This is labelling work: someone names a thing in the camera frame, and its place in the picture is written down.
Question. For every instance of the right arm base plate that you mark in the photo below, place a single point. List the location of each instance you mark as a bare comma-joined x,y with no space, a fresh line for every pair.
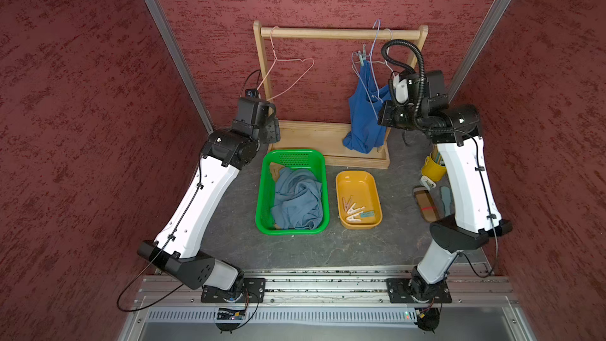
416,291

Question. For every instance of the white tape roll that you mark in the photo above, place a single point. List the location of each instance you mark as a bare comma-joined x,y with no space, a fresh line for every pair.
427,183

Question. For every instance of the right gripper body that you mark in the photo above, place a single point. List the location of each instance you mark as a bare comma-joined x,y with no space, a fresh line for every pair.
398,115

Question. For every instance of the royal blue tank top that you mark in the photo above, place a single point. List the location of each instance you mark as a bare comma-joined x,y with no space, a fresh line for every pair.
365,105

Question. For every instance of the wooden clothes rack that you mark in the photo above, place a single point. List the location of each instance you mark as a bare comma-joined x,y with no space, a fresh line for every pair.
326,138

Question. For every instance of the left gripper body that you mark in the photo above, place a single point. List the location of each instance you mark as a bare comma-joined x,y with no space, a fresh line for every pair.
271,132

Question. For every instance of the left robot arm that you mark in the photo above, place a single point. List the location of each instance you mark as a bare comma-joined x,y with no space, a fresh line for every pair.
176,249

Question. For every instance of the pink wire hanger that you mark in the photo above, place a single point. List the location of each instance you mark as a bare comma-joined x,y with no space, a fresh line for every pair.
270,61

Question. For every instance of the yellow plastic tray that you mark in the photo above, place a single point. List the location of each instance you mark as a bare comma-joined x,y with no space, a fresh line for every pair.
361,185

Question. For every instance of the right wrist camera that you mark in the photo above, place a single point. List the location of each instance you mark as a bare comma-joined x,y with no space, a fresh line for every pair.
399,89

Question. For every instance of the teal clothespin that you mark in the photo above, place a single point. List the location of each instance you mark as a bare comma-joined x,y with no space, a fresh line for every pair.
362,55
365,215

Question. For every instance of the brown wooden brush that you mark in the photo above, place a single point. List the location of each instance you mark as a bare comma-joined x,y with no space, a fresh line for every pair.
426,205

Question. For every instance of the brown tank top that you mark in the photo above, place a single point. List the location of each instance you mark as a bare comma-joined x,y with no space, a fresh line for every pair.
275,170

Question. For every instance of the grey-blue tank top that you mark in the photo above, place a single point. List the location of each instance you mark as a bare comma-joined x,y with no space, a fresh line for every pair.
297,200

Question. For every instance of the green plastic basket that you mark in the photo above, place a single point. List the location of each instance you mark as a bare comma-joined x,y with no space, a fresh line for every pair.
295,159

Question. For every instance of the pink clothespin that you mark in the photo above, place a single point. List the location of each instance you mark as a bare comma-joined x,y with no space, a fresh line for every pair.
349,204

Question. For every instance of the grey-blue spatula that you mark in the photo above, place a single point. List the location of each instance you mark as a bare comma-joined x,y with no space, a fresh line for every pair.
447,200

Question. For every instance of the white clothespin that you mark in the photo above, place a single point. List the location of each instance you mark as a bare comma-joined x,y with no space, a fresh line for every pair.
352,212
354,219

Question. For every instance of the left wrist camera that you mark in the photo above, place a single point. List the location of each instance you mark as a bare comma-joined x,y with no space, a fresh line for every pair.
254,115

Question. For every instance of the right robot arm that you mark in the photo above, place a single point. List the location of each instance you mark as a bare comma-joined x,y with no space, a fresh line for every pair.
419,103

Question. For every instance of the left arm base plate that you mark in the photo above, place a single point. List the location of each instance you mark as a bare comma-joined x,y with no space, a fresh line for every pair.
232,290

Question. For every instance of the yellow pencil cup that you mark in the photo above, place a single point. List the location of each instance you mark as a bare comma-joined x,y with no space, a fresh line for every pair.
434,168

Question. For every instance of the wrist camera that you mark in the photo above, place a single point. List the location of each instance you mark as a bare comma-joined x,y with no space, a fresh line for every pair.
254,115
399,89

